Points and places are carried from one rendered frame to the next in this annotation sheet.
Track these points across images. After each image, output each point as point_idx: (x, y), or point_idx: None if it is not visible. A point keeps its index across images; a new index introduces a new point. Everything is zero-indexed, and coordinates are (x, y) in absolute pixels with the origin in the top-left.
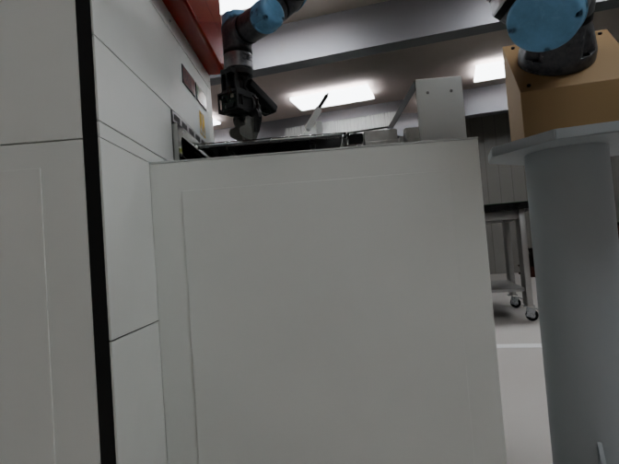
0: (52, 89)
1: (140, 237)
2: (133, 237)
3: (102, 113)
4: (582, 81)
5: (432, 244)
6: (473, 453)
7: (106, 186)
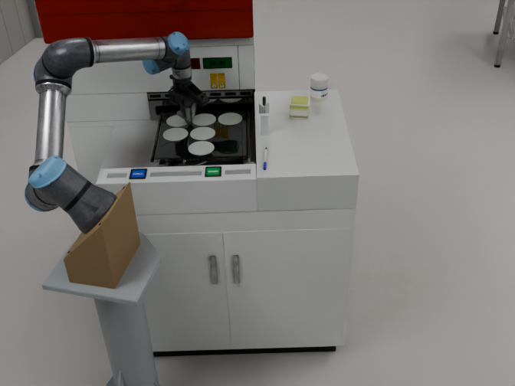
0: None
1: (104, 154)
2: (96, 155)
3: (69, 119)
4: (79, 236)
5: None
6: None
7: (73, 141)
